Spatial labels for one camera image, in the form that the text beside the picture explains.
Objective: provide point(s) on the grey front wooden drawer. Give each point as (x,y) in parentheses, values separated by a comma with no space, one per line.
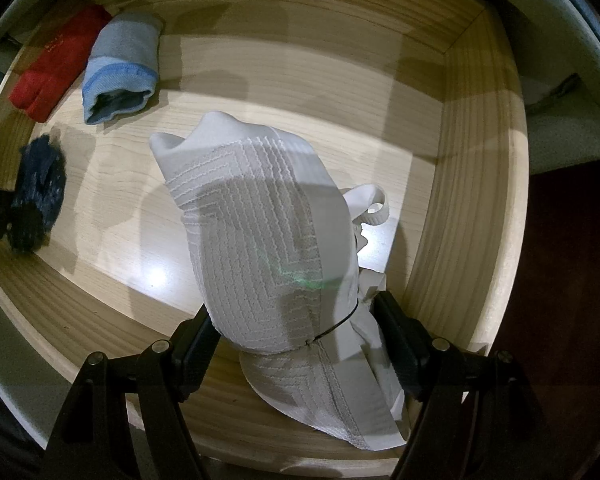
(130,200)

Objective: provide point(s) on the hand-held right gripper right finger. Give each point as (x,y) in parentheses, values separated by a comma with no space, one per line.
(400,345)

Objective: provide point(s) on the navy dotted cloth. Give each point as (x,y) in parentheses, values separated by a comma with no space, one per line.
(42,170)

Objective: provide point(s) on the red sock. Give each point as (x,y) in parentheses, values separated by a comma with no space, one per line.
(55,70)

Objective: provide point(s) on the light blue sock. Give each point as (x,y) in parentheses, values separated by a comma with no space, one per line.
(120,65)

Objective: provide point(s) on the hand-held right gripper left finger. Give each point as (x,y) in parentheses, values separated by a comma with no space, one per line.
(195,355)

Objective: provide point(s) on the white textured sock pair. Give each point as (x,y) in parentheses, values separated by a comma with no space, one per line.
(260,240)

